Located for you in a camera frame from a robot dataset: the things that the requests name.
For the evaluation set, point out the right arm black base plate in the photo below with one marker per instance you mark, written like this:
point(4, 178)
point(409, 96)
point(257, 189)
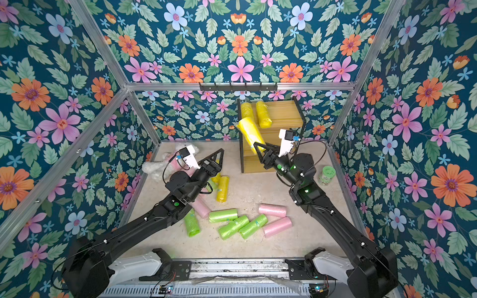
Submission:
point(317, 264)

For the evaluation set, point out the wooden shelf with black frame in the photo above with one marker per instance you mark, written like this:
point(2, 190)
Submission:
point(285, 115)

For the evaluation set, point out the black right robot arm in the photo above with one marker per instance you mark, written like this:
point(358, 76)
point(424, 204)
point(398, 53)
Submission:
point(368, 271)

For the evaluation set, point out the yellow trash bag roll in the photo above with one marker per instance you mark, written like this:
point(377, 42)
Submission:
point(250, 131)
point(264, 119)
point(216, 179)
point(246, 110)
point(222, 189)

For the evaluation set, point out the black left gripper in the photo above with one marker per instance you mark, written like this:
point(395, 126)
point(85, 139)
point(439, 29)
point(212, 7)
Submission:
point(208, 169)

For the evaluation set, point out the green trash bag roll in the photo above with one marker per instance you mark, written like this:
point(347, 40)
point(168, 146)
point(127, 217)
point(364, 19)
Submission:
point(233, 227)
point(192, 224)
point(223, 215)
point(252, 227)

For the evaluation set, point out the white pink plush toy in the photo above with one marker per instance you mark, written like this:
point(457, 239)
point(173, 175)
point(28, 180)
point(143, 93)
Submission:
point(169, 163)

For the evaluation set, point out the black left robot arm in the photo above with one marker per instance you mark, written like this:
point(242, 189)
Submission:
point(87, 272)

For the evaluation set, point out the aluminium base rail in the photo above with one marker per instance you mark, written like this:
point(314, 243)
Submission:
point(214, 278)

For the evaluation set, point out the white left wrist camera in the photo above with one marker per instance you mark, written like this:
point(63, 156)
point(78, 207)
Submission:
point(185, 157)

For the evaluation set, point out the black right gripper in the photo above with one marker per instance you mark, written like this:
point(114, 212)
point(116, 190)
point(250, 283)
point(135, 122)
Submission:
point(269, 158)

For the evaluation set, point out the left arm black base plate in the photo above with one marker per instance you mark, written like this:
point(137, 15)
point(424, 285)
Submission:
point(169, 268)

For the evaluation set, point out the black wall hook rail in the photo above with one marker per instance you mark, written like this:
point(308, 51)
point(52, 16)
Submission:
point(232, 87)

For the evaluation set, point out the pink trash bag roll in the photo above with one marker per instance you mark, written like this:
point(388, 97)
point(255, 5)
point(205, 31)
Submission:
point(201, 208)
point(273, 210)
point(277, 227)

